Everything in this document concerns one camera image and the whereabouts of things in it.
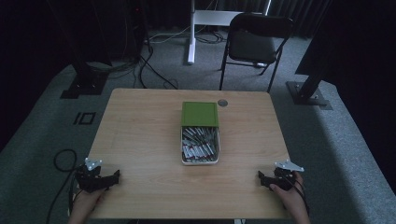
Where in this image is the black floor cable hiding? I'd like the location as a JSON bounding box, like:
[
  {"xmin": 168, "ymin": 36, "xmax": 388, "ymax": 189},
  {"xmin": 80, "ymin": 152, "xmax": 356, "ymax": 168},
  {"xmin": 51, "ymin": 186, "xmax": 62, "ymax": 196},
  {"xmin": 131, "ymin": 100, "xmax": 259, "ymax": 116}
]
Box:
[{"xmin": 133, "ymin": 46, "xmax": 179, "ymax": 91}]

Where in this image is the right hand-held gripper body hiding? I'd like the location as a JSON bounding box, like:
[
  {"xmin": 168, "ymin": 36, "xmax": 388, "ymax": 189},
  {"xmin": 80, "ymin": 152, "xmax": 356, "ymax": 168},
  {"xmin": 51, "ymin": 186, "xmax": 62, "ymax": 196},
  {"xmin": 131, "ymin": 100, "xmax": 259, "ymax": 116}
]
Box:
[{"xmin": 270, "ymin": 159, "xmax": 305, "ymax": 191}]

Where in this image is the pile of small silver packets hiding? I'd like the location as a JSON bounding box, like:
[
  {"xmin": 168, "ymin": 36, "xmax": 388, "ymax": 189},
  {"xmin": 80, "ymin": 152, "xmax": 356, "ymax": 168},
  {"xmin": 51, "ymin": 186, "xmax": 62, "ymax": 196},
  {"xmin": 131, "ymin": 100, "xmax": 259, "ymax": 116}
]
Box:
[{"xmin": 182, "ymin": 126, "xmax": 219, "ymax": 162}]

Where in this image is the white floor cable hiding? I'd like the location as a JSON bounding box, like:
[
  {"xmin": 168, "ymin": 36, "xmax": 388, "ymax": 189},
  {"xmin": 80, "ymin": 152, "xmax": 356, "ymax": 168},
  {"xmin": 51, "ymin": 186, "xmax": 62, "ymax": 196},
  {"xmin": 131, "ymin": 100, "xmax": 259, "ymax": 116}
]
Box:
[{"xmin": 148, "ymin": 25, "xmax": 191, "ymax": 45}]

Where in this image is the white storage box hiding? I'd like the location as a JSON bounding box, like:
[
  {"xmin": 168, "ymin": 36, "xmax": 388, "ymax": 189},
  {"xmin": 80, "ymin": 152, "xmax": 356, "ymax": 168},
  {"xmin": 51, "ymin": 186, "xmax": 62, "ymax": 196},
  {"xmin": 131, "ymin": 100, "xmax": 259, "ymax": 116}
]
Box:
[{"xmin": 179, "ymin": 124, "xmax": 221, "ymax": 166}]

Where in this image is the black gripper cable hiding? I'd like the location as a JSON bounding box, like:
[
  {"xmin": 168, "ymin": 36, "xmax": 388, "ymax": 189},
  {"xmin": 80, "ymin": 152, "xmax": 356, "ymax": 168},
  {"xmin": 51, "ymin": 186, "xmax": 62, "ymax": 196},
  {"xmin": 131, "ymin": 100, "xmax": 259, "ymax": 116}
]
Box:
[
  {"xmin": 288, "ymin": 174, "xmax": 311, "ymax": 217},
  {"xmin": 45, "ymin": 148, "xmax": 82, "ymax": 224}
]

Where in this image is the white desk frame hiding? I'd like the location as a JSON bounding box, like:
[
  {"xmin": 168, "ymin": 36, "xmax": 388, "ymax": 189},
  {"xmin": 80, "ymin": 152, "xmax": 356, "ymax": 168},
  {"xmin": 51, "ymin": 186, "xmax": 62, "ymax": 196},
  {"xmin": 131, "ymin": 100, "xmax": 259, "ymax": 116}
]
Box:
[{"xmin": 187, "ymin": 0, "xmax": 273, "ymax": 65}]

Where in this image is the black folding chair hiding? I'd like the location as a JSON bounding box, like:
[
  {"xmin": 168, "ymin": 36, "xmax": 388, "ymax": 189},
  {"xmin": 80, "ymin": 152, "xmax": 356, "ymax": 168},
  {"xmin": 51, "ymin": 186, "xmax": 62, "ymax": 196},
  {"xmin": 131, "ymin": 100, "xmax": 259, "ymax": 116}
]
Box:
[{"xmin": 219, "ymin": 12, "xmax": 295, "ymax": 93}]

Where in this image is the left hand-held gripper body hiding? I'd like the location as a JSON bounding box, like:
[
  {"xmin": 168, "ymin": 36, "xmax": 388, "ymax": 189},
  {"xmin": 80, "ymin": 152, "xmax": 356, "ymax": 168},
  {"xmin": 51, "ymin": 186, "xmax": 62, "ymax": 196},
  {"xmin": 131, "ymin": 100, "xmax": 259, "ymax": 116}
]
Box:
[{"xmin": 75, "ymin": 157, "xmax": 108, "ymax": 193}]

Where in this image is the green box lid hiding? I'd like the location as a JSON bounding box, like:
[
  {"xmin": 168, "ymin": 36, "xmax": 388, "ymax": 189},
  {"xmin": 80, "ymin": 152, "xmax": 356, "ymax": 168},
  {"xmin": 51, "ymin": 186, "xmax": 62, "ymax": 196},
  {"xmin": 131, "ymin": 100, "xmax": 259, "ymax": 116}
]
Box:
[{"xmin": 180, "ymin": 101, "xmax": 219, "ymax": 128}]

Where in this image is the person's right hand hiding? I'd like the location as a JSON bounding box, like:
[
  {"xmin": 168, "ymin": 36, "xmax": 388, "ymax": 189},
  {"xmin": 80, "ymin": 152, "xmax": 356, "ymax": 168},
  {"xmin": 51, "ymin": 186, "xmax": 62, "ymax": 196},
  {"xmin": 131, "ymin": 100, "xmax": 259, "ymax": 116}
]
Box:
[{"xmin": 268, "ymin": 172, "xmax": 307, "ymax": 214}]

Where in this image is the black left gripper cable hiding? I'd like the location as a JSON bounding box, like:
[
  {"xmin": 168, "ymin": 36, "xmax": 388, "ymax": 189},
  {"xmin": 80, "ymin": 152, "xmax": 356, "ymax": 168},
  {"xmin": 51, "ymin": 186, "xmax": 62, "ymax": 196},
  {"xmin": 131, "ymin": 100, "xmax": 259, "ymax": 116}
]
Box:
[{"xmin": 45, "ymin": 148, "xmax": 82, "ymax": 224}]

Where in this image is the person's left hand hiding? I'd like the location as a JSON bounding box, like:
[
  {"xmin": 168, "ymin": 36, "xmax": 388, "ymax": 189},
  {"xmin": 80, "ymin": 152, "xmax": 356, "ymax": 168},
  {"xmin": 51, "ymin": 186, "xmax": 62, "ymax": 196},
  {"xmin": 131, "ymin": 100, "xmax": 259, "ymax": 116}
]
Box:
[{"xmin": 69, "ymin": 186, "xmax": 108, "ymax": 217}]

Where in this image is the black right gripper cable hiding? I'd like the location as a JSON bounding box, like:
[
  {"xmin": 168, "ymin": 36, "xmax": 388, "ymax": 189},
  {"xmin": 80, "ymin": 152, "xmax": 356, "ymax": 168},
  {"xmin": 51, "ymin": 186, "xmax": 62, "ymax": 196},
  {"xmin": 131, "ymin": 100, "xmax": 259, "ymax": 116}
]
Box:
[{"xmin": 288, "ymin": 174, "xmax": 311, "ymax": 217}]

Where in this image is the black metal stand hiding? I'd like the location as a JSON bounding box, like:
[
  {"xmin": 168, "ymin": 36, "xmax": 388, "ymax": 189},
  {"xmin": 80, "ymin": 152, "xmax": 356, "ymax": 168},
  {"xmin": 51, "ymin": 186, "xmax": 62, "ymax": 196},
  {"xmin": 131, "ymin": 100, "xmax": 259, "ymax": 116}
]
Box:
[
  {"xmin": 285, "ymin": 0, "xmax": 334, "ymax": 111},
  {"xmin": 46, "ymin": 0, "xmax": 113, "ymax": 100}
]

